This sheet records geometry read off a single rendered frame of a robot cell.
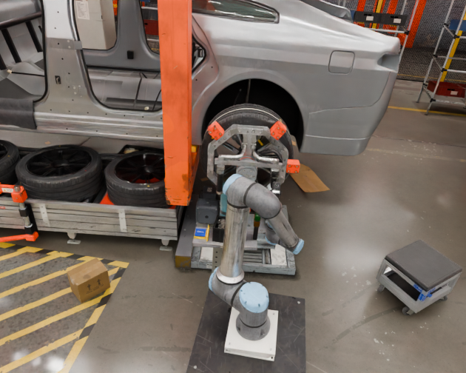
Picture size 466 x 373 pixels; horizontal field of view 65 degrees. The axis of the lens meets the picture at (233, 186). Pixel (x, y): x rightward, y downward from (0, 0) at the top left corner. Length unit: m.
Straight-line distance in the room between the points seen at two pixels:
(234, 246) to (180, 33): 1.17
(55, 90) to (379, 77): 2.39
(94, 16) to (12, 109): 4.02
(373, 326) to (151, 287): 1.57
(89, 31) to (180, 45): 5.12
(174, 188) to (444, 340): 2.07
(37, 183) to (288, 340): 2.14
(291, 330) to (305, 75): 1.70
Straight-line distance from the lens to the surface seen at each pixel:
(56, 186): 3.12
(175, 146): 2.39
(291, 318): 2.28
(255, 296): 1.91
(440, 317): 3.09
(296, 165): 2.51
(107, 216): 2.95
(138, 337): 2.55
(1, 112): 3.40
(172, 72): 2.22
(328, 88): 2.81
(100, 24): 7.10
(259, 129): 2.38
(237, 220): 1.72
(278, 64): 2.71
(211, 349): 2.11
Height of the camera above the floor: 2.07
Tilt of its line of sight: 33 degrees down
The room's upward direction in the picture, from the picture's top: 4 degrees clockwise
